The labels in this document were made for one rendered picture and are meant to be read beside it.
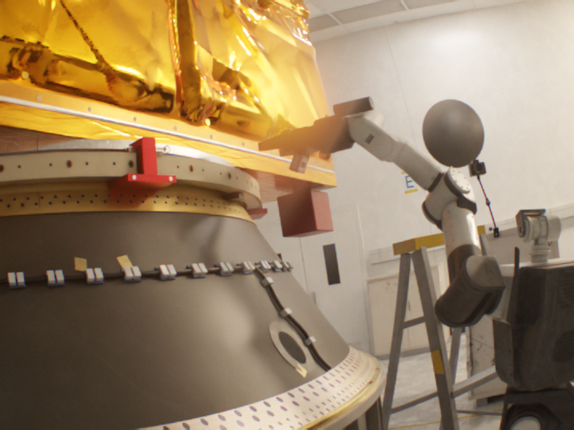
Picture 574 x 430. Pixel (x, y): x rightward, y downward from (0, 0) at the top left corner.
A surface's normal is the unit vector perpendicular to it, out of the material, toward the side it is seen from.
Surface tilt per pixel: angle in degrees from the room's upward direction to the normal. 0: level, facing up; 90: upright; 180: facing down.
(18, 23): 94
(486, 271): 55
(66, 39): 89
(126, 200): 61
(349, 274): 90
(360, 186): 90
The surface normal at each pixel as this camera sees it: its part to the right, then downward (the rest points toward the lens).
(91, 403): 0.44, -0.63
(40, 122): 0.88, -0.19
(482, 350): -0.42, -0.06
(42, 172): 0.57, -0.20
